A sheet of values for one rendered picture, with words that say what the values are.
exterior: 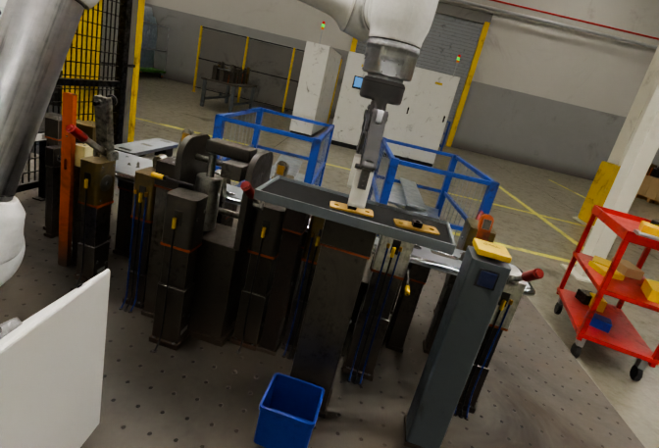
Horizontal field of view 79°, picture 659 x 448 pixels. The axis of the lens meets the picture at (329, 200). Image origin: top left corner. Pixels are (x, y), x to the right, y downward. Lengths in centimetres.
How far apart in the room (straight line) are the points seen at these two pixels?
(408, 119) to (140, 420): 849
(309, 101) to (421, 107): 242
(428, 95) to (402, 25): 839
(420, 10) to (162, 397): 87
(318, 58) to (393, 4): 829
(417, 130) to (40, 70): 852
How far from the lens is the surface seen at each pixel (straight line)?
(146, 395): 98
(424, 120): 908
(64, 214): 134
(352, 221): 71
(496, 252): 78
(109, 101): 117
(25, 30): 86
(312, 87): 896
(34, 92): 87
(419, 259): 106
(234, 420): 94
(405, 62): 69
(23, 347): 63
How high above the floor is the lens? 138
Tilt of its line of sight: 17 degrees down
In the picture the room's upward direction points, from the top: 13 degrees clockwise
